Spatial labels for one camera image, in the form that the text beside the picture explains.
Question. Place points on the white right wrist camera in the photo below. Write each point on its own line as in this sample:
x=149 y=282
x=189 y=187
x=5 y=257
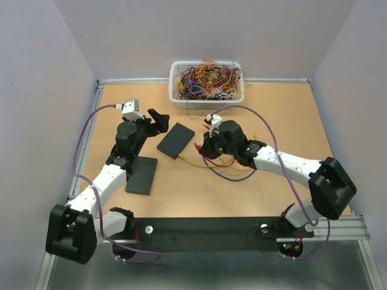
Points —
x=213 y=121

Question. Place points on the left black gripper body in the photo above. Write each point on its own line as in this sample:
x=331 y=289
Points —
x=146 y=130

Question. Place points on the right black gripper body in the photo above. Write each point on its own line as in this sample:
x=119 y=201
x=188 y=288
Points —
x=216 y=145

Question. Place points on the white plastic basket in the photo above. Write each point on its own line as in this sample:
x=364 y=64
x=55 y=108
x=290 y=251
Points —
x=206 y=84

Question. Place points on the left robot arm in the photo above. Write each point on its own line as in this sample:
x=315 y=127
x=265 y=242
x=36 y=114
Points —
x=76 y=228

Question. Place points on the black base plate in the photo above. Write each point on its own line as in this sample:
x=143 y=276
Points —
x=211 y=234

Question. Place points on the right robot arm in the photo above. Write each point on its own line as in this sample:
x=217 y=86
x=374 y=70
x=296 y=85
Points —
x=331 y=188

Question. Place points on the black network switch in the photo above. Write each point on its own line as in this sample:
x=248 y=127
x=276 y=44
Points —
x=142 y=179
x=175 y=140

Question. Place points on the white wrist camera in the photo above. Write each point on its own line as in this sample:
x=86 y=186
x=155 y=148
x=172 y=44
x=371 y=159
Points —
x=130 y=110
x=213 y=121

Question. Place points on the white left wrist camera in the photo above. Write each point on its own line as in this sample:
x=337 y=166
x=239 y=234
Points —
x=130 y=110

